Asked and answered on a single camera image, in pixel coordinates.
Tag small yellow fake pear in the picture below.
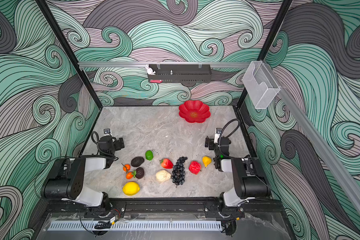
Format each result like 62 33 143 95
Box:
202 156 212 168

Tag red fake wrinkled fruit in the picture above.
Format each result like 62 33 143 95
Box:
189 161 202 175

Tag dark brown fake avocado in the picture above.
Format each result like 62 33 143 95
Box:
133 167 145 179

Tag red flower-shaped fruit bowl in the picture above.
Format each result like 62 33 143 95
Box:
179 100 211 123

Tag dark purple fake grapes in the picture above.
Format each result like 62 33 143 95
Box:
171 157 188 186

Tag cream fake pear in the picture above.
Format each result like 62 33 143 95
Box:
156 170 172 183

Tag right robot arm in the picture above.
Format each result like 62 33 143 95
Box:
205 137 271 207

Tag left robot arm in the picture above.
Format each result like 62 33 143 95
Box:
41 132 125 210

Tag green fake lime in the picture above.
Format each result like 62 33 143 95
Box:
145 150 154 161

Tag yellow fake lemon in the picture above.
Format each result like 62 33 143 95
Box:
122 182 140 196

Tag red fake strawberry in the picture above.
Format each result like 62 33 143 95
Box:
160 158 174 169

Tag upper orange cherry tomato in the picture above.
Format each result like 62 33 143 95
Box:
123 164 131 173

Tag orange cherry tomato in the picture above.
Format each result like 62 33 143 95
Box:
123 164 131 173
126 171 136 180

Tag lower orange cherry tomato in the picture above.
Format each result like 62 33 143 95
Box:
126 171 136 180

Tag white rabbit figurine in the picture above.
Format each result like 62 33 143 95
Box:
145 65 156 75

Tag clear acrylic wall box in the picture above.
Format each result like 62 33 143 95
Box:
243 61 280 110

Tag black wall shelf tray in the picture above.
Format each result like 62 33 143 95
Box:
147 65 212 84

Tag aluminium wall rail back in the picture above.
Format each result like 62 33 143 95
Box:
78 61 250 69

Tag aluminium wall rail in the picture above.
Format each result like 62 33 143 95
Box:
265 63 360 215
78 61 250 69

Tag aluminium wall rail right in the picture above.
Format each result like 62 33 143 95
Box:
265 63 360 215

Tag white slotted cable duct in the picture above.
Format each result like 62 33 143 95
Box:
47 220 222 232

